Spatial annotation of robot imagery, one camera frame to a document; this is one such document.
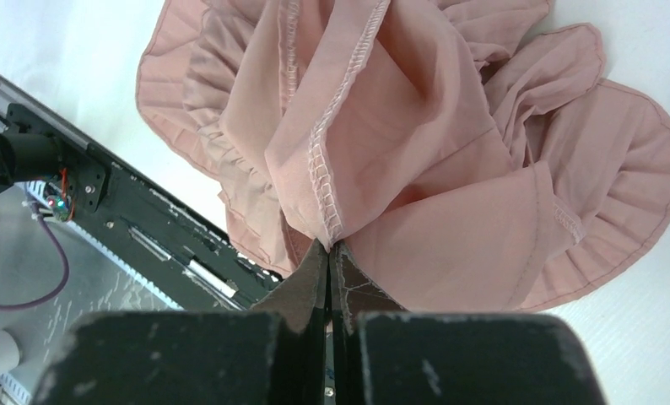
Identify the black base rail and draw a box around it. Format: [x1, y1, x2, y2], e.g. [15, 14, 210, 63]
[0, 75, 281, 311]

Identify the dusty pink skirt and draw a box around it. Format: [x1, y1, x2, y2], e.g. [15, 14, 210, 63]
[136, 1, 670, 312]

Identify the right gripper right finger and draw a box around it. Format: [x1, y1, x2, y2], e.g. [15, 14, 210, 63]
[330, 241, 405, 335]

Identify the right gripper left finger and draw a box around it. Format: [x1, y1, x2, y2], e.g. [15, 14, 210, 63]
[251, 240, 328, 334]

